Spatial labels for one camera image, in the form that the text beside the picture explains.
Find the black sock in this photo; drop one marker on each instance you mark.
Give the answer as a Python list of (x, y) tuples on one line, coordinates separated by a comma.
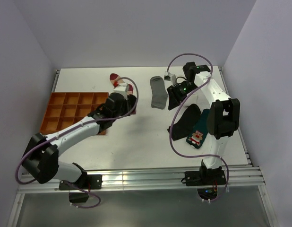
[(184, 126)]

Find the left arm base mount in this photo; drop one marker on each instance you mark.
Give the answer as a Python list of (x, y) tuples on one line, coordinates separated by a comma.
[(80, 191)]

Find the white sock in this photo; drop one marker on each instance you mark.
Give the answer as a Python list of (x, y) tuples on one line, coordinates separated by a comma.
[(194, 97)]

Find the orange compartment tray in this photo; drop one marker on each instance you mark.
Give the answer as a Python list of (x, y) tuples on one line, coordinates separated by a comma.
[(67, 108)]

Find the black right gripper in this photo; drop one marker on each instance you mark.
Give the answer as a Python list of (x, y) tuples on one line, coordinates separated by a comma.
[(175, 98)]

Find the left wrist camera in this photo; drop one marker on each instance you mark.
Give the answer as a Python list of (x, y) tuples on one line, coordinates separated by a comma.
[(121, 87)]

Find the teal christmas sock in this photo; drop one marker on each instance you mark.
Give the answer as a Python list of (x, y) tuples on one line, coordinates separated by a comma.
[(199, 132)]

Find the beige red striped sock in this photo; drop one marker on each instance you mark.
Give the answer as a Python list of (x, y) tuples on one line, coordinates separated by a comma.
[(131, 99)]

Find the grey sock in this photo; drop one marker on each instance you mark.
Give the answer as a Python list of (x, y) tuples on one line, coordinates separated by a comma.
[(159, 94)]

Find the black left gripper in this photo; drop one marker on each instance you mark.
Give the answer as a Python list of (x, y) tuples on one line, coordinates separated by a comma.
[(128, 107)]

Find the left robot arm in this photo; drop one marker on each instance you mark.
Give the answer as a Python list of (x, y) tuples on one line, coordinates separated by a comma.
[(41, 156)]

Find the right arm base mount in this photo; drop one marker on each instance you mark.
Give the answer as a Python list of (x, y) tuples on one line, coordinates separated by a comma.
[(210, 178)]

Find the aluminium table frame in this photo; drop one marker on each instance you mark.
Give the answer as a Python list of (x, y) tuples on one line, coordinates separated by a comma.
[(246, 203)]

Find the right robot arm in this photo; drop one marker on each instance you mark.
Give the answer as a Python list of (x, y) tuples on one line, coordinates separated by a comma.
[(221, 123)]

